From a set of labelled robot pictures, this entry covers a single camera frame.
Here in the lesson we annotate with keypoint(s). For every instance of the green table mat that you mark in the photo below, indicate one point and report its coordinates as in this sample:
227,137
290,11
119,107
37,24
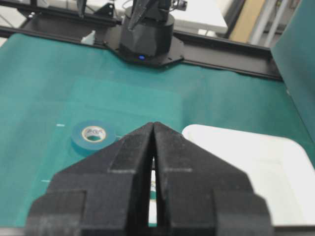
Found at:
47,87

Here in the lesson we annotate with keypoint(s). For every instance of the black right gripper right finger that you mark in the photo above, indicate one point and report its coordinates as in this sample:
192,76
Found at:
199,194

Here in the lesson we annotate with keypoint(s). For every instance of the black aluminium frame rail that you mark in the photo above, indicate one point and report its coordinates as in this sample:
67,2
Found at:
189,48

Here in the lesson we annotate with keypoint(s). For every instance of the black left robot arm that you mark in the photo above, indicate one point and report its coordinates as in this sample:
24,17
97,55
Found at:
147,31

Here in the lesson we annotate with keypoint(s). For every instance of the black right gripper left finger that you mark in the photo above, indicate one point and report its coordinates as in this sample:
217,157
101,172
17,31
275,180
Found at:
105,194

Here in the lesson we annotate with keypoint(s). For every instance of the green backdrop panel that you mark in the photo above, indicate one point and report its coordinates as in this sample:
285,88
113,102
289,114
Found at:
294,55

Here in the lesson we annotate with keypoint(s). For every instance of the white plastic case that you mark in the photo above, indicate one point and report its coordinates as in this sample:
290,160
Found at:
279,169

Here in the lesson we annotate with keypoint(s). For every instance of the green tape roll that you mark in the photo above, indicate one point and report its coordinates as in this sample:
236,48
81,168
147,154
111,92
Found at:
90,136

